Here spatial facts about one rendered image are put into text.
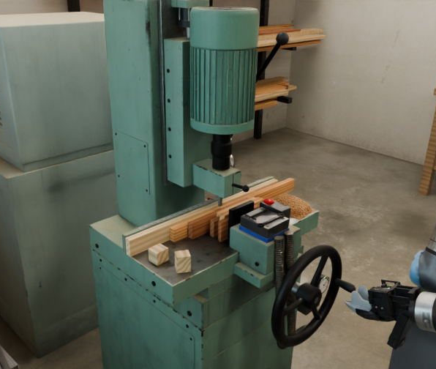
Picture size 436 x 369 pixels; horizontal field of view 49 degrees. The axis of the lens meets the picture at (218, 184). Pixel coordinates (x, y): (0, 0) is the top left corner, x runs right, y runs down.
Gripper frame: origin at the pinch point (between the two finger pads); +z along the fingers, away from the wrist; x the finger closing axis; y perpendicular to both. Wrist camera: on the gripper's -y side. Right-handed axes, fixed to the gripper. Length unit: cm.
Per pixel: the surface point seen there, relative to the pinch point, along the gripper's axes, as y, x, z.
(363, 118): 18, -321, 182
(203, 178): 41, 14, 32
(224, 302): 8.4, 24.5, 22.8
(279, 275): 13.9, 15.4, 8.9
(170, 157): 49, 18, 41
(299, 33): 109, -268, 198
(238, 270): 16.8, 21.3, 17.7
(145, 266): 25, 42, 29
